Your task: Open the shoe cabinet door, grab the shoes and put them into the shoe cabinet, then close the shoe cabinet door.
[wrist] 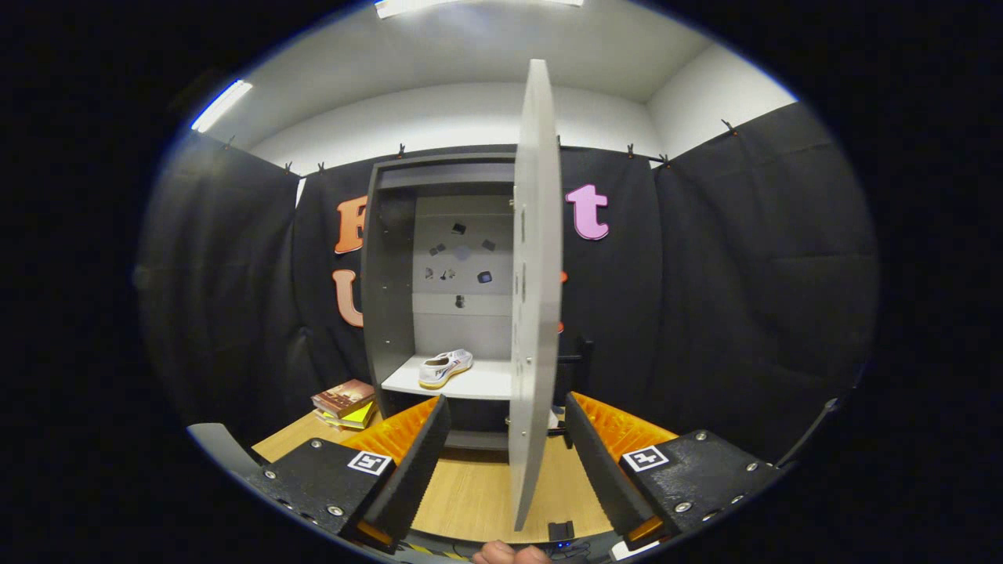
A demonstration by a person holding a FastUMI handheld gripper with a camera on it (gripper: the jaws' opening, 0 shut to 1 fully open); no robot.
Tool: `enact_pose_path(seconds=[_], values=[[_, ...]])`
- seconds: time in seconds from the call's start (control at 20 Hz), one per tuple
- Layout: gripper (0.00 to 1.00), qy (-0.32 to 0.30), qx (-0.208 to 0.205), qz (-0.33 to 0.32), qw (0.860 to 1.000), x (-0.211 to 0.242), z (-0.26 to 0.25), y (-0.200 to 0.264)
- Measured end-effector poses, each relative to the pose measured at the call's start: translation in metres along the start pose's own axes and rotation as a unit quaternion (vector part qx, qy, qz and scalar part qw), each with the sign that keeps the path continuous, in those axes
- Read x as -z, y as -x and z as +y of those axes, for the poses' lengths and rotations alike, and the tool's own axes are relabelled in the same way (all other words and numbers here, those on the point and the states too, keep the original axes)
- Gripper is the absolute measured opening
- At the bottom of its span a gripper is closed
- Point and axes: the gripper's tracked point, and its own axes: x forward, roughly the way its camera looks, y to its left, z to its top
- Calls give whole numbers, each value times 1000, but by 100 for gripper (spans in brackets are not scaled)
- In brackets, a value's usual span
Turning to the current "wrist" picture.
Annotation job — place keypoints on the ceiling light panel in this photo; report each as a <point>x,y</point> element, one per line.
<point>470,6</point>
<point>222,106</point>

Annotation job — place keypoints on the yellow book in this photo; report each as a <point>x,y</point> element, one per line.
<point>360,417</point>

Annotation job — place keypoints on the row of black cloth clips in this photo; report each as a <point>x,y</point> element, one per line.
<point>320,168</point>

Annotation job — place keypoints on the beige shoe cabinet door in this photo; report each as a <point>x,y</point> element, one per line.
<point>537,313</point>

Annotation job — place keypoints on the grey shoe cabinet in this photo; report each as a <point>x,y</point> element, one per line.
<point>388,274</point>

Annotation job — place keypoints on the white canvas shoe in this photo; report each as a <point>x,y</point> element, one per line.
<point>443,370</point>

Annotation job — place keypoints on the brown cover book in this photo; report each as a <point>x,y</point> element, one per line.
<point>343,397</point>

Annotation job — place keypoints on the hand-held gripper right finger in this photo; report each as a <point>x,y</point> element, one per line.
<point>597,462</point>

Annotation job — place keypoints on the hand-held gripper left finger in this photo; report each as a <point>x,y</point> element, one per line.
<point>419,470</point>

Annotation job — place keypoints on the black backdrop cloth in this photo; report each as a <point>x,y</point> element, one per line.
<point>705,313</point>

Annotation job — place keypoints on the small black device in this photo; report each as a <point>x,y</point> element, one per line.
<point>561,531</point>

